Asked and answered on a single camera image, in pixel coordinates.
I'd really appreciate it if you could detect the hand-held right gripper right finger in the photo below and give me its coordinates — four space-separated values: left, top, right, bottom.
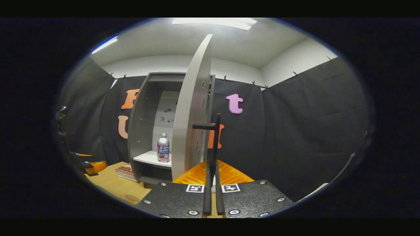
215 160 296 218

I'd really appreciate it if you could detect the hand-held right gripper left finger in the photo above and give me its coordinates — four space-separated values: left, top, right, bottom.
135 160 214 218

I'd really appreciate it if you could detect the black cabinet door handle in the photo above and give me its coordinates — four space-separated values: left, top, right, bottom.
193 113 222 174

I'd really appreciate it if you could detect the grey cabinet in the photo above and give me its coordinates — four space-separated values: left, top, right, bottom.
127 72 216 189

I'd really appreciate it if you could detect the silver bottle with pink label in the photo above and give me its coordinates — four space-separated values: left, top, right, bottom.
157 133 170 163

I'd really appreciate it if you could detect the white cabinet door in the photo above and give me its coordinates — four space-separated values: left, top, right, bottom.
171 34 214 181

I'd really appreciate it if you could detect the brown cover book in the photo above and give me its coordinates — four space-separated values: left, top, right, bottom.
115 163 133 175

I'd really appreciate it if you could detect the black backdrop cloth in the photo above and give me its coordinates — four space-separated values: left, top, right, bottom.
61 56 371 202

